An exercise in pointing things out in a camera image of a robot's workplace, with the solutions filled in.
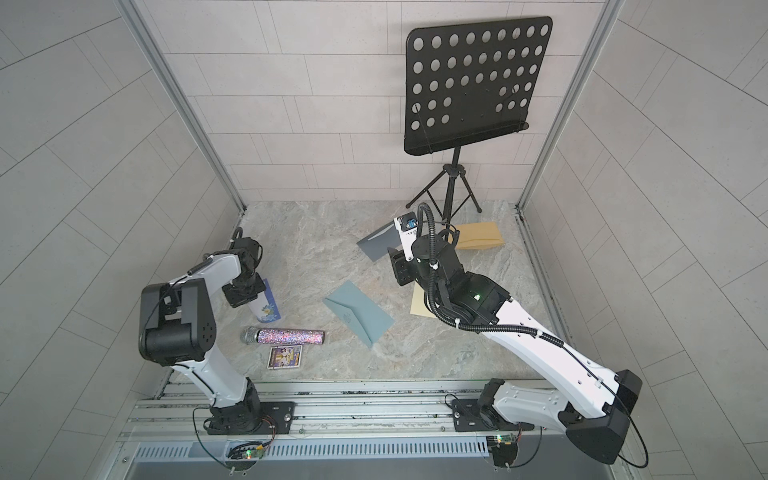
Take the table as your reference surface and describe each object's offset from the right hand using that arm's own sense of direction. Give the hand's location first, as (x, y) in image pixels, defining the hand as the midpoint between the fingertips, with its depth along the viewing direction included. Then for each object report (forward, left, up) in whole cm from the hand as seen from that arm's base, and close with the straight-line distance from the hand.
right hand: (395, 246), depth 67 cm
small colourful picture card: (-13, +32, -28) cm, 45 cm away
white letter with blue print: (+2, +41, -28) cm, 50 cm away
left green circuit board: (-34, +36, -28) cm, 57 cm away
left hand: (+8, +45, -29) cm, 54 cm away
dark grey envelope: (+24, +7, -29) cm, 39 cm away
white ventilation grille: (-33, +44, -31) cm, 63 cm away
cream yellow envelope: (+1, -6, -30) cm, 31 cm away
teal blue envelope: (-1, +12, -30) cm, 32 cm away
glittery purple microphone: (-8, +41, -26) cm, 49 cm away
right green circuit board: (-36, -22, -32) cm, 53 cm away
